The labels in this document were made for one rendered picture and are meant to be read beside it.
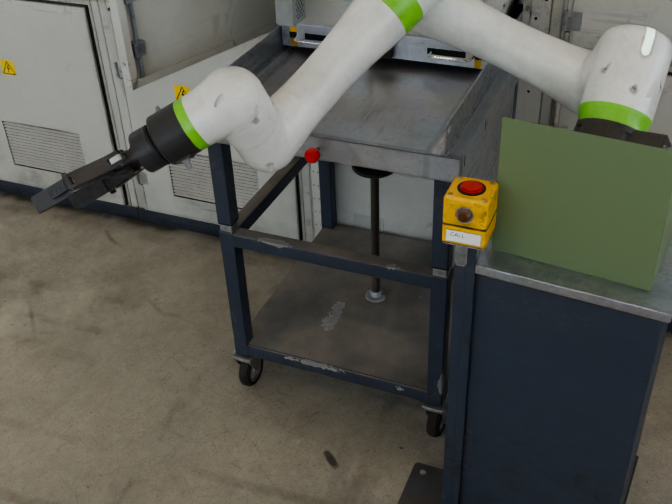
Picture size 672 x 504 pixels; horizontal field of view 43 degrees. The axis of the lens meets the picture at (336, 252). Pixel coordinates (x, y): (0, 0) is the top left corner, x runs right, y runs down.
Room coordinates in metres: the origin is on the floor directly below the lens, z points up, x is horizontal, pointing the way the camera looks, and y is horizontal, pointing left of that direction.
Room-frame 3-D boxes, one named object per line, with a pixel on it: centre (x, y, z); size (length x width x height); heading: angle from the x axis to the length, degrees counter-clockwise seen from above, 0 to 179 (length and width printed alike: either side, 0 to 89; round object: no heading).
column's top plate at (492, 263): (1.32, -0.47, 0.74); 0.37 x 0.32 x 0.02; 61
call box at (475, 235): (1.28, -0.24, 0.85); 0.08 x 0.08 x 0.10; 66
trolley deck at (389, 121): (1.91, -0.11, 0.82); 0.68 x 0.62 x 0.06; 156
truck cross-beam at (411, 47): (2.00, -0.14, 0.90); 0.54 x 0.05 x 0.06; 66
